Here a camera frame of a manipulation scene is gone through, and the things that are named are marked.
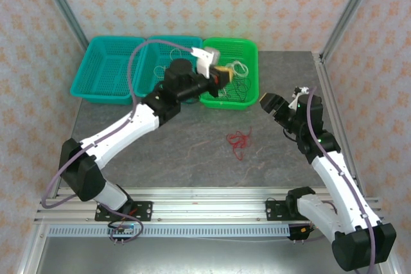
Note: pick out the green plastic basket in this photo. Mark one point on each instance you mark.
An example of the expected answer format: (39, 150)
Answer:
(247, 52)

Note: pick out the teal plastic basket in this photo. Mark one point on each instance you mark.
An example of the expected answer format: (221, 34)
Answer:
(151, 62)
(106, 68)

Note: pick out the aluminium side rail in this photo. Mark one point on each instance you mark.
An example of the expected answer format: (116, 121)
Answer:
(324, 78)
(57, 192)

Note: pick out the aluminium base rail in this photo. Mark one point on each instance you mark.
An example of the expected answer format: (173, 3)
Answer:
(208, 205)

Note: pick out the aluminium frame post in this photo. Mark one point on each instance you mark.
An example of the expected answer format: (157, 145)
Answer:
(350, 7)
(61, 4)

